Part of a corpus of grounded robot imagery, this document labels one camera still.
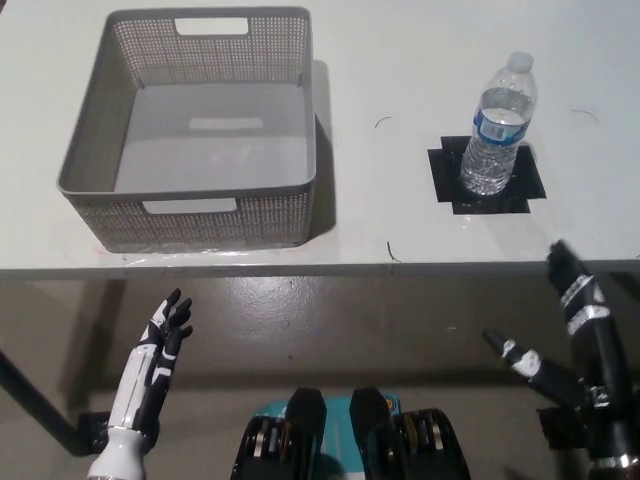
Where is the clear plastic water bottle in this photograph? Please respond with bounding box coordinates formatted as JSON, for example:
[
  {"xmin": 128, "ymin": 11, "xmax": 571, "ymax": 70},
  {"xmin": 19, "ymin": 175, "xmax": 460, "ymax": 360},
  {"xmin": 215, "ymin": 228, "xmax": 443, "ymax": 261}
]
[{"xmin": 459, "ymin": 50, "xmax": 539, "ymax": 197}]

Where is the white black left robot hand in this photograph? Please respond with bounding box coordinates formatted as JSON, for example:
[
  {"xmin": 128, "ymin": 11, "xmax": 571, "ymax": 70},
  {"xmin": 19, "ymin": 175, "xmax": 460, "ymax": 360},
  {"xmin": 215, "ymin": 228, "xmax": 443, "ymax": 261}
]
[{"xmin": 106, "ymin": 287, "xmax": 195, "ymax": 437}]

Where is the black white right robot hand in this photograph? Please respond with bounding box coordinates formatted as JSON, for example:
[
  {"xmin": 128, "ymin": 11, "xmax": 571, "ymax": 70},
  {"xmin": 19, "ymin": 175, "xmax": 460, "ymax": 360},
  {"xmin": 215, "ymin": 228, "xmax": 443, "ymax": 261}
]
[{"xmin": 482, "ymin": 239, "xmax": 640, "ymax": 459}]

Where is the dark metal table leg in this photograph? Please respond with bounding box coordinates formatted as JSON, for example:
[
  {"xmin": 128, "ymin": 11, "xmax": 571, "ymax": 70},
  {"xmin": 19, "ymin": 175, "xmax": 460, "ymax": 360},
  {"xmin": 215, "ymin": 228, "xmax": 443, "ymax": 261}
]
[{"xmin": 0, "ymin": 344, "xmax": 109, "ymax": 457}]

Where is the grey perforated plastic basket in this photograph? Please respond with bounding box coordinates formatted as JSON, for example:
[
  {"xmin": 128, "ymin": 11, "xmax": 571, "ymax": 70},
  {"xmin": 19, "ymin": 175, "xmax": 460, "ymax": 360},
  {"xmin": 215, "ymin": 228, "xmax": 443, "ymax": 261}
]
[{"xmin": 56, "ymin": 5, "xmax": 319, "ymax": 254}]

